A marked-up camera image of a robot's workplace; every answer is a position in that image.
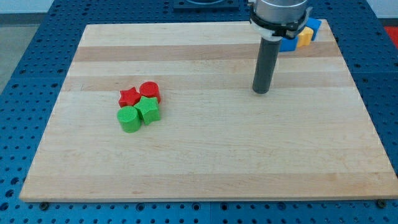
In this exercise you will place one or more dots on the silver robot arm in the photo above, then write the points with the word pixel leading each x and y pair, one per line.
pixel 277 19

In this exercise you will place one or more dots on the green star block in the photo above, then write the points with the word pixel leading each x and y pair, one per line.
pixel 148 109

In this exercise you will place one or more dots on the red star block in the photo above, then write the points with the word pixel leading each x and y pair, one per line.
pixel 129 97

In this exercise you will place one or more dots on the red cylinder block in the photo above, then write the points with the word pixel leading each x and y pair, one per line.
pixel 150 90

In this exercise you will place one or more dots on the green cylinder block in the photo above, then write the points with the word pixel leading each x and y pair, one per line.
pixel 129 119

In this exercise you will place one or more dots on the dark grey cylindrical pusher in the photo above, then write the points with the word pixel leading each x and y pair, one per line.
pixel 265 65

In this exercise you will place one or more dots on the blue block near pusher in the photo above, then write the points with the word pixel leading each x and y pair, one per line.
pixel 288 45

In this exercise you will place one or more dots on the yellow block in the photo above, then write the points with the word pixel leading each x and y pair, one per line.
pixel 305 37

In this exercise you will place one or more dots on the blue block far right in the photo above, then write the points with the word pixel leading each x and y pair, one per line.
pixel 314 25

